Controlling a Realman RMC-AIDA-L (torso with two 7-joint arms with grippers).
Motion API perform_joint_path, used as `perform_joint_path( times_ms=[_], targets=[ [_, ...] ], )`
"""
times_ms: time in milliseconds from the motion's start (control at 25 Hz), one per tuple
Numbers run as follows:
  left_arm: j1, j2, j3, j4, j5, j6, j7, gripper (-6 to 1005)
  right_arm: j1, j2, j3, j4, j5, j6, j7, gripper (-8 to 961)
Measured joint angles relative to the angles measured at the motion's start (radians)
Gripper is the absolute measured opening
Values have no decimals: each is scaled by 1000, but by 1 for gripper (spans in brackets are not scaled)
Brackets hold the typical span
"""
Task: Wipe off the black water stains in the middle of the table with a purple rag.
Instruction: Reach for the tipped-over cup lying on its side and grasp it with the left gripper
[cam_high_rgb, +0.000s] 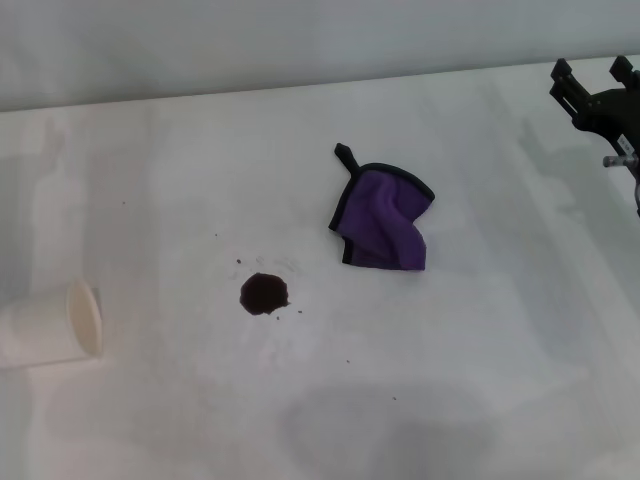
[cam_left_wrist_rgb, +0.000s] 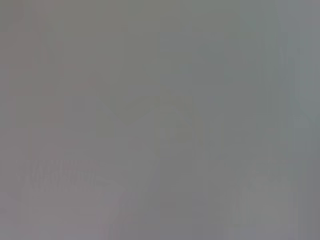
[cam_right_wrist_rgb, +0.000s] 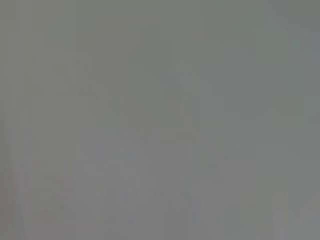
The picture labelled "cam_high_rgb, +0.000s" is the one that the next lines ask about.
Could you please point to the black liquid stain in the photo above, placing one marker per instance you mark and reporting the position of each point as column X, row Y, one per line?
column 264, row 294

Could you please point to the white paper cup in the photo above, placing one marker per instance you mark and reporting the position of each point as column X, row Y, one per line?
column 45, row 330

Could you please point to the purple rag with black trim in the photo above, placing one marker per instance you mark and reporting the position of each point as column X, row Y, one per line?
column 385, row 220

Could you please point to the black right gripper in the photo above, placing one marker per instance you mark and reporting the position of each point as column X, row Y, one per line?
column 612, row 115

